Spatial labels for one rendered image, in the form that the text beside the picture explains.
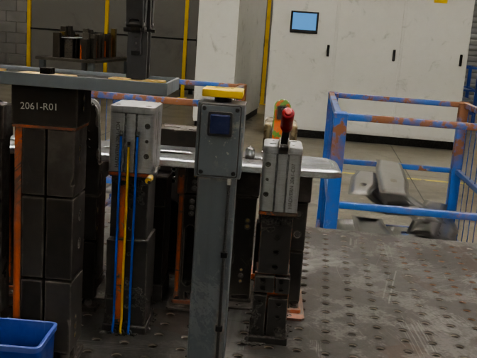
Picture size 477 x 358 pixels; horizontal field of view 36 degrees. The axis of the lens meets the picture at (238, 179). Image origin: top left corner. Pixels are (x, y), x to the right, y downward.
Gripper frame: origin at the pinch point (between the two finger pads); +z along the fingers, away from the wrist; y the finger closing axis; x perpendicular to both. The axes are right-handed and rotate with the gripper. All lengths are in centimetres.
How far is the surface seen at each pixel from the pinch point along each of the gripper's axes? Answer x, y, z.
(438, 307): -59, 39, 50
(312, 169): -29.1, 23.7, 19.6
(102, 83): 3.4, -8.1, 4.0
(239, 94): -15.9, -4.0, 4.5
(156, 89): -4.3, -8.0, 4.2
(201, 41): 79, 809, 10
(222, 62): 51, 805, 34
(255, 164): -18.3, 23.8, 19.6
